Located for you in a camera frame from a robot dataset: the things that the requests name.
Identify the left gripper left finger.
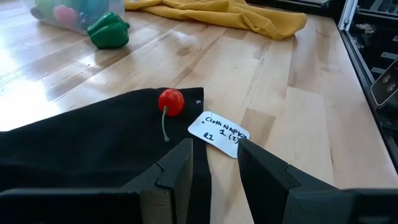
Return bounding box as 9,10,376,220
0,138,194,224

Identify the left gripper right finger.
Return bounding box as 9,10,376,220
237,139,398,224

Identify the light green toy cabbage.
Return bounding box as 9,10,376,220
34,0,63,15

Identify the clear plastic tupperware container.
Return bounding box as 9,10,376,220
21,0,126,35

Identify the black cloth napkin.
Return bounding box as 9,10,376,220
0,86,212,224

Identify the white handwritten paper tag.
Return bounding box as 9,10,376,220
187,111,251,159

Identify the red toy cherry green stem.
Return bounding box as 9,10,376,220
157,88,185,143

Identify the dark green toy bell pepper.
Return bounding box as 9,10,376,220
86,11,131,50

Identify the yellow cloth napkin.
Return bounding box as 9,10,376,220
124,0,308,40

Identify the small black depth camera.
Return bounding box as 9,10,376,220
370,58,398,108

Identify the silver metal bracket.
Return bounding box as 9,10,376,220
338,0,358,31

